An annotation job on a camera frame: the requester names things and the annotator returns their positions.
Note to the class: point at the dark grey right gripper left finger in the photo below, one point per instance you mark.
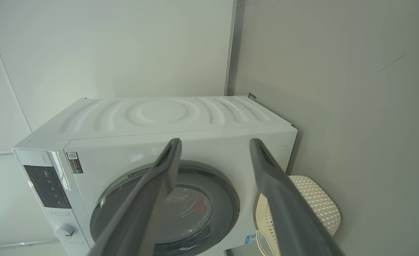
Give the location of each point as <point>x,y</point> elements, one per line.
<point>138,213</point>

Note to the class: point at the dark grey round washer door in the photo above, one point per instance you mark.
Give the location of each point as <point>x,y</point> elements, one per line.
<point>218,185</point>

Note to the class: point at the black QR code sticker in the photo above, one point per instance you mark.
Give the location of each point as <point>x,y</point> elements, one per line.
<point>74,163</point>

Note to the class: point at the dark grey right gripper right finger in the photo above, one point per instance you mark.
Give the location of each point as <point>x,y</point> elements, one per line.
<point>287,213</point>

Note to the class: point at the blue energy label sticker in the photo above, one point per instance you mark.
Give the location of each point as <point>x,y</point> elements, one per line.
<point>251,239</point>

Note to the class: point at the white front-load washing machine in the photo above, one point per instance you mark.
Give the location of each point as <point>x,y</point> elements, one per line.
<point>159,117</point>

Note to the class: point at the cream perforated laundry basket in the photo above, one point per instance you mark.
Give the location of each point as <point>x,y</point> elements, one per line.
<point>319,206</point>

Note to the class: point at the red and white garment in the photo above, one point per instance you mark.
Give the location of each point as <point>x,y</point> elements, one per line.
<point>200,207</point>

